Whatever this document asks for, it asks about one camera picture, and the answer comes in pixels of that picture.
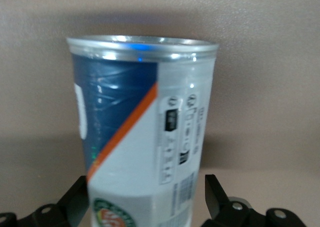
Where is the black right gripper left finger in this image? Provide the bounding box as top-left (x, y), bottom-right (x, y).
top-left (0, 175), bottom-right (90, 227)

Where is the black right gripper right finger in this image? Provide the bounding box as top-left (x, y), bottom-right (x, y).
top-left (204, 173), bottom-right (305, 227)

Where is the white blue tennis ball can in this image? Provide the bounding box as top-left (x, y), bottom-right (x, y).
top-left (65, 34), bottom-right (220, 227)

